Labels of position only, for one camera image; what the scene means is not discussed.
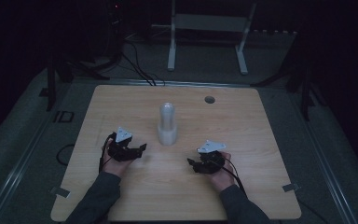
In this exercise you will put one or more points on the black metal stand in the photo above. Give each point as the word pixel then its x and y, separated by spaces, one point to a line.
pixel 52 84
pixel 304 90

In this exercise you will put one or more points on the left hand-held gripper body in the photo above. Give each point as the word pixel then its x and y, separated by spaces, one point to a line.
pixel 122 146

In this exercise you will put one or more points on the person's left hand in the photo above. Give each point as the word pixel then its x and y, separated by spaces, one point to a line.
pixel 115 167

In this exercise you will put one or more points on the white metal stand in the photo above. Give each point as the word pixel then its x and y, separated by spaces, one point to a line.
pixel 205 22

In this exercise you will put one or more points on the grey tape piece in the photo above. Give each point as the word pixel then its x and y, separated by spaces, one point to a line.
pixel 291 187
pixel 60 192

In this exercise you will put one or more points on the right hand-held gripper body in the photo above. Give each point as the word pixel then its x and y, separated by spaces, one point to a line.
pixel 212 158

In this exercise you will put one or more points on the person's right hand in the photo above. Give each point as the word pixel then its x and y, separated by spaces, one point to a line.
pixel 223 179

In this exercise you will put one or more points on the stack of clear plastic cups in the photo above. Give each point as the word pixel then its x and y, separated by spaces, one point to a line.
pixel 167 127

